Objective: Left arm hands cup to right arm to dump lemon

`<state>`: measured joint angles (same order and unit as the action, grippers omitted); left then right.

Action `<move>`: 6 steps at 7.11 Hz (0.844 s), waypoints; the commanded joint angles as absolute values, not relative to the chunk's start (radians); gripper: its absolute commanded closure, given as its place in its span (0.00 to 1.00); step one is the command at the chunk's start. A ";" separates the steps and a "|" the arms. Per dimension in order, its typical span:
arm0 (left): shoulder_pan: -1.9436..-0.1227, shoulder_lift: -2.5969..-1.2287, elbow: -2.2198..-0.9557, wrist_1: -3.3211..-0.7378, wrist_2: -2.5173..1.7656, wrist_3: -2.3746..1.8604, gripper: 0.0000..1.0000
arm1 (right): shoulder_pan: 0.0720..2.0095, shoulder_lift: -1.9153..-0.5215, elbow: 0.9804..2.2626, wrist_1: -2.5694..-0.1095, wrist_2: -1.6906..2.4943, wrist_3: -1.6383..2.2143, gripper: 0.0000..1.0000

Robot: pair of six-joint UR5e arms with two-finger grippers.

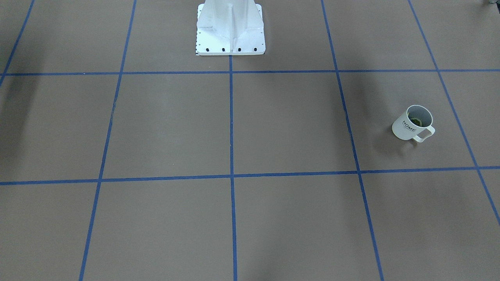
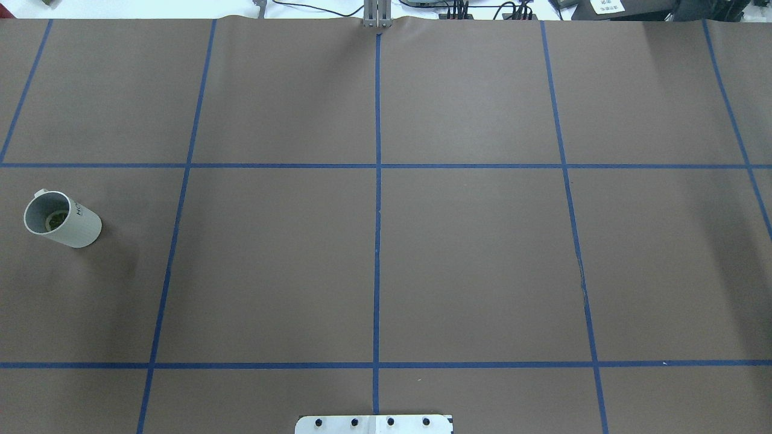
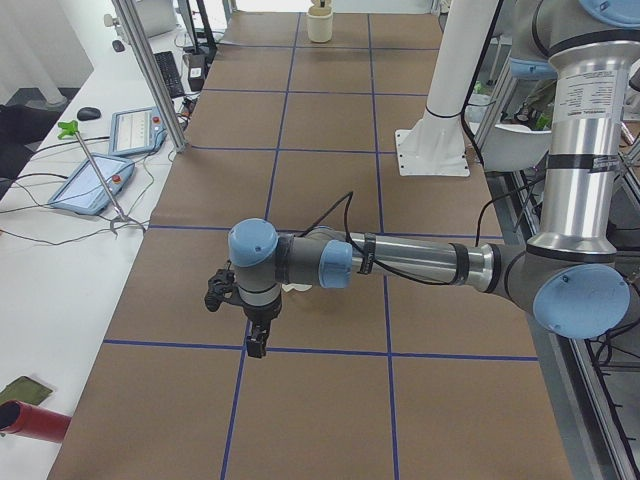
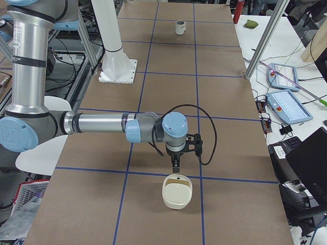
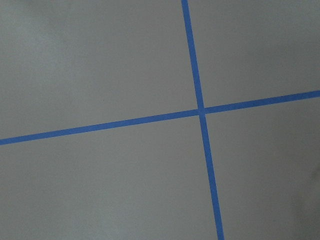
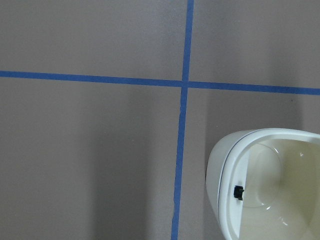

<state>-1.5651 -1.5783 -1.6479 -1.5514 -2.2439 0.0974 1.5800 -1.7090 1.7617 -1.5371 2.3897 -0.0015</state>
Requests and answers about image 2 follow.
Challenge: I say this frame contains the lemon slice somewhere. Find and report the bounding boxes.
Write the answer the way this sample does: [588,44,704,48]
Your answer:
[44,210,69,231]

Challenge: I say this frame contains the white cup with handle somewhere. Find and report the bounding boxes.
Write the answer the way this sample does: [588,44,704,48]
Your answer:
[22,189,103,249]

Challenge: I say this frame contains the black box with label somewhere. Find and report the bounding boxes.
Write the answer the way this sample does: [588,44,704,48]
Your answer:
[571,1,679,21]

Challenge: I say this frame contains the grey metal post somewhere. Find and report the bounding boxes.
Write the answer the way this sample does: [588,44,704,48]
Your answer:
[362,0,393,28]

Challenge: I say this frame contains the white metal base plate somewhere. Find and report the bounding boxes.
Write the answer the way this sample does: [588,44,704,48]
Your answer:
[294,414,454,433]

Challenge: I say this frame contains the black cables bundle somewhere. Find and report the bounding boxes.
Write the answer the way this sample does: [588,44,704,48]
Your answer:
[273,0,539,22]

